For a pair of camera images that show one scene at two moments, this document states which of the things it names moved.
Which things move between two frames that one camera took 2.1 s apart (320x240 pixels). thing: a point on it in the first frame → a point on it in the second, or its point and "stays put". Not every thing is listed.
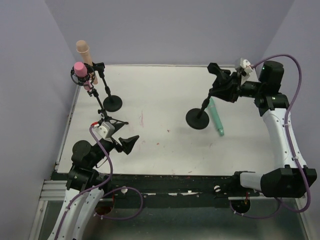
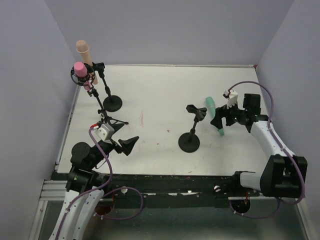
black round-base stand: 197,118 → 190,142
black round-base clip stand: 113,103 stays put
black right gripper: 227,85 → 223,115
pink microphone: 81,71 stays put
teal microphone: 211,106 stays put
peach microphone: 83,46 stays put
